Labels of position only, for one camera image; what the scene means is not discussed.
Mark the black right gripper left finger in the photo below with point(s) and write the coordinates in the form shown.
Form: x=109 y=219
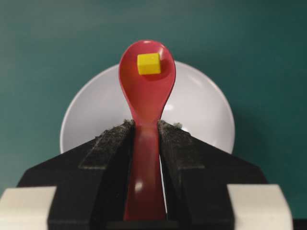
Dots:
x=90 y=179

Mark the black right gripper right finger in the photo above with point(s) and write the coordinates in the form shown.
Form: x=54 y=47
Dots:
x=196 y=175

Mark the red plastic spoon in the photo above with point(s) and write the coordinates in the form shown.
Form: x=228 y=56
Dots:
x=146 y=95

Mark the yellow hexagonal prism block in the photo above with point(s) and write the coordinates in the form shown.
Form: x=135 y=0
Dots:
x=148 y=64

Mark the white bowl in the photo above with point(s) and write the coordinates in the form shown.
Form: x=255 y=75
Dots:
x=195 y=102

